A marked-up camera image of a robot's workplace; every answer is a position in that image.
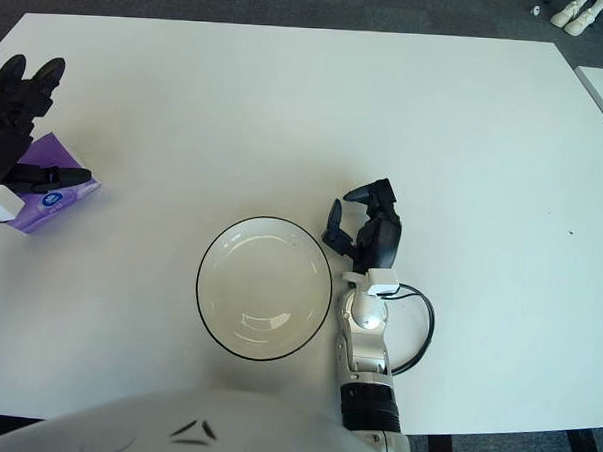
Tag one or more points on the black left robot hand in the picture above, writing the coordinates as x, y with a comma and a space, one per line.
7, 143

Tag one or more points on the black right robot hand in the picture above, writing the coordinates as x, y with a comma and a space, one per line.
383, 234

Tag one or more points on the purple tissue paper pack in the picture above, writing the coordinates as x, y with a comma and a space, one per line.
54, 152

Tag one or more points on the white plate with black rim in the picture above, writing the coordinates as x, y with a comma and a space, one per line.
264, 284

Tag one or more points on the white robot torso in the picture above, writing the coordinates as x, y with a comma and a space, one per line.
122, 428

